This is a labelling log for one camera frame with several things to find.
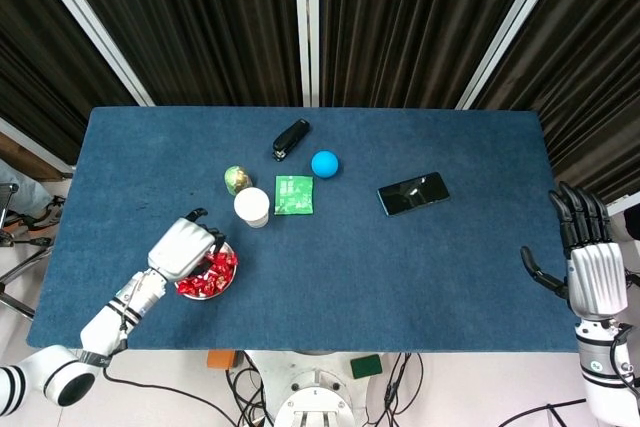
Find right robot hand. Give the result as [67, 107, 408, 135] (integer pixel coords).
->
[519, 181, 630, 321]

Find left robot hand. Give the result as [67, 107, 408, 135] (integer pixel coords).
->
[147, 207, 227, 282]

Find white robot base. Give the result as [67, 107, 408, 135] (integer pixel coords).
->
[244, 349, 381, 427]

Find round metal plate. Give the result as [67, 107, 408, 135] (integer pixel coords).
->
[173, 240, 239, 302]

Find white paper cup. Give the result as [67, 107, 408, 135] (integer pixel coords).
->
[233, 187, 272, 229]

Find yellow-green round fruit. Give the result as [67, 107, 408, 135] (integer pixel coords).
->
[223, 165, 253, 197]

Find orange box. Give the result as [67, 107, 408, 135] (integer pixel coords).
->
[207, 350, 236, 371]

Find green sachet packet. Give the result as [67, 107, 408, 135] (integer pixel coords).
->
[273, 174, 315, 217]

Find grey shoe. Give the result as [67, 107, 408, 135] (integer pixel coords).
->
[27, 196, 66, 231]

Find black stapler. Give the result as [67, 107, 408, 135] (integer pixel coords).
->
[271, 118, 310, 163]

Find person leg in jeans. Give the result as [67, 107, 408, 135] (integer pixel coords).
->
[0, 159, 54, 221]

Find blue ball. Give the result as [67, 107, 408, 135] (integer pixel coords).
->
[310, 149, 341, 180]

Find black metal chair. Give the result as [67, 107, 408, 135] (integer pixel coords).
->
[0, 181, 56, 321]

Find blue table cloth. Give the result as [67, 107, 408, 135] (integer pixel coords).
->
[25, 106, 581, 352]

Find black smartphone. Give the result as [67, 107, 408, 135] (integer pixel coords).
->
[376, 171, 451, 218]

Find black curtain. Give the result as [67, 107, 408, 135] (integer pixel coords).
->
[318, 0, 545, 109]
[52, 0, 304, 108]
[472, 0, 640, 213]
[0, 0, 142, 164]

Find dark green box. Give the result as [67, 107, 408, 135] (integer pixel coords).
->
[349, 354, 384, 381]

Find white frame post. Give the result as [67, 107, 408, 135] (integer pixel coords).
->
[0, 115, 77, 179]
[589, 191, 640, 224]
[292, 0, 321, 108]
[454, 0, 574, 111]
[22, 0, 156, 108]

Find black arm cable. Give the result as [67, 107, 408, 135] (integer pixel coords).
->
[99, 366, 239, 426]
[607, 319, 640, 388]

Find black cable bundle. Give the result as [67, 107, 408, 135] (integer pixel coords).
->
[367, 351, 426, 427]
[224, 351, 276, 427]

